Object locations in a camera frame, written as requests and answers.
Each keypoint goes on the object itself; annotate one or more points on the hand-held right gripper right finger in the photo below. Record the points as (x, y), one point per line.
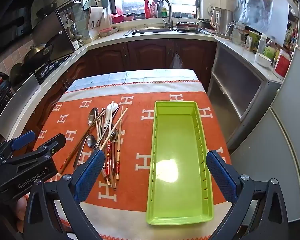
(221, 177)

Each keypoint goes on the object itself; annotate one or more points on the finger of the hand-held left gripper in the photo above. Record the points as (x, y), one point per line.
(53, 146)
(22, 140)

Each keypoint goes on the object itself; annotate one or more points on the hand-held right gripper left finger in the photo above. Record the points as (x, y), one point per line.
(90, 175)

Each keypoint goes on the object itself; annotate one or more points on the wooden chopstick banded end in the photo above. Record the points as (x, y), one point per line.
(118, 160)
(112, 180)

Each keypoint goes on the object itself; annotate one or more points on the silver chopstick red band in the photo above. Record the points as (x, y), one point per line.
(107, 152)

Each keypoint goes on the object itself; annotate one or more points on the green plastic tray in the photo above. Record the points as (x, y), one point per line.
(177, 155)

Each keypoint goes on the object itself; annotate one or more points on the plain wooden chopstick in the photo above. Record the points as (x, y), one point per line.
(120, 119)

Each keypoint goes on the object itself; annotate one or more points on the white ceramic spoon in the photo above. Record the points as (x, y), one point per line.
(112, 108)

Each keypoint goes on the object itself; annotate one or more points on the person's left forearm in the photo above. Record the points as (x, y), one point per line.
(21, 207)

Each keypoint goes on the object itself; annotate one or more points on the steel splash panel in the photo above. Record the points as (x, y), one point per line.
(20, 100)

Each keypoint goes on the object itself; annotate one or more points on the black and red bag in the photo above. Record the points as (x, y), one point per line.
(0, 95)

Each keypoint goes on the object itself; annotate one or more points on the orange patterned blanket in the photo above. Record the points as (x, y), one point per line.
(140, 135)

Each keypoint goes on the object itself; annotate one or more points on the dark pan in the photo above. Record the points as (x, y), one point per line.
(18, 73)

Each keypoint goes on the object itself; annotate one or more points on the gas stove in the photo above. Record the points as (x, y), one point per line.
(48, 71)

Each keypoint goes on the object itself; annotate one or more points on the black wok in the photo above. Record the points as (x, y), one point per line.
(38, 52)

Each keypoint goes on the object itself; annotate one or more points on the silver cabinet frosted door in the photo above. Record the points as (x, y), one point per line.
(235, 85)

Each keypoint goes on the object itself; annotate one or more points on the white mug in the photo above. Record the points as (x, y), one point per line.
(76, 45)

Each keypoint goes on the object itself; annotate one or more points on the white kitchen countertop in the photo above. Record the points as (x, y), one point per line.
(107, 38)

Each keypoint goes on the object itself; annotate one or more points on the hanging plastic bag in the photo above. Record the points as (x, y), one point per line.
(176, 62)

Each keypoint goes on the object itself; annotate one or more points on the white bowl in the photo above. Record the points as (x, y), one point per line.
(263, 60)

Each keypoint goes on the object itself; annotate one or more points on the pink bowl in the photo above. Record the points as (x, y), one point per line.
(106, 31)

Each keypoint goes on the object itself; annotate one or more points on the red label container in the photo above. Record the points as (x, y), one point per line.
(282, 65)

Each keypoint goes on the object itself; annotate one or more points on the dark wooden kitchen cabinets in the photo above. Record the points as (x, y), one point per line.
(145, 53)

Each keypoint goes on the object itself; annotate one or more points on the range hood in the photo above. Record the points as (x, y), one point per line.
(15, 10)

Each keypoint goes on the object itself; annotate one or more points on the cutting board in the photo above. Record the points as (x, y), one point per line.
(95, 18)

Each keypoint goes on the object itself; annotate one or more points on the green label bottle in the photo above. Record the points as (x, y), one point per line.
(270, 50)

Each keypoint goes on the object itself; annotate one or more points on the green box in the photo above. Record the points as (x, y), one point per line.
(252, 41)

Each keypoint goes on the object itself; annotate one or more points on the white plastic bottle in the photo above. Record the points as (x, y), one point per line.
(262, 43)

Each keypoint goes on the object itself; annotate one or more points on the red bowl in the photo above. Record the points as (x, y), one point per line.
(129, 17)
(117, 18)

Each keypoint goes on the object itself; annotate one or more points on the glass pitcher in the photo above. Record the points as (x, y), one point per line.
(237, 33)

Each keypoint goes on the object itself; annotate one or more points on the steel sink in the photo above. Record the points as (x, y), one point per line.
(150, 31)

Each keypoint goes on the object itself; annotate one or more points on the teal utensil holder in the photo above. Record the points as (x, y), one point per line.
(104, 3)

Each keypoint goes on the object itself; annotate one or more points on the stacked dishes and pans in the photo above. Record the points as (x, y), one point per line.
(188, 26)

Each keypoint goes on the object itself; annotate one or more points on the steel electric kettle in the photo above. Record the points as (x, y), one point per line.
(223, 22)

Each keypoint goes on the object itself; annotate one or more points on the red spray bottle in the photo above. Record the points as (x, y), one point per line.
(147, 10)

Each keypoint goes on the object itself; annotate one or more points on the pink bottle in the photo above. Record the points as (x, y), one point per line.
(153, 10)

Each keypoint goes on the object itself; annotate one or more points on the clear plastic sheet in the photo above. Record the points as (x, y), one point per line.
(260, 10)

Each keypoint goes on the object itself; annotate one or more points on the green soap bottle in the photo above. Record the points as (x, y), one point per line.
(164, 11)

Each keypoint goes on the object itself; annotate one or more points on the steel faucet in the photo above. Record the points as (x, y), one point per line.
(168, 10)

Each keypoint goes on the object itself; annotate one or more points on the paper towel roll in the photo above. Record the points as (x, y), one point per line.
(291, 5)

